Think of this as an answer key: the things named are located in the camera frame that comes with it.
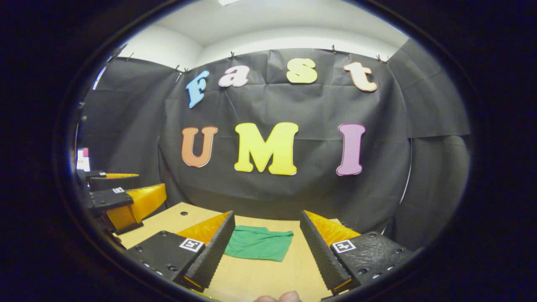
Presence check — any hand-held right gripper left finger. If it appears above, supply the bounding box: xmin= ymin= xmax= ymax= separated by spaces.
xmin=126 ymin=211 xmax=236 ymax=293

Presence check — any green T-shirt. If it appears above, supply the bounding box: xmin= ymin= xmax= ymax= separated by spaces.
xmin=224 ymin=225 xmax=294 ymax=262

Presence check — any black backdrop cloth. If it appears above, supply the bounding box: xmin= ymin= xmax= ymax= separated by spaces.
xmin=78 ymin=40 xmax=472 ymax=252

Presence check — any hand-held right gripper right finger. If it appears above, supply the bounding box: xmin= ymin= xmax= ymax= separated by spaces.
xmin=300 ymin=210 xmax=414 ymax=295

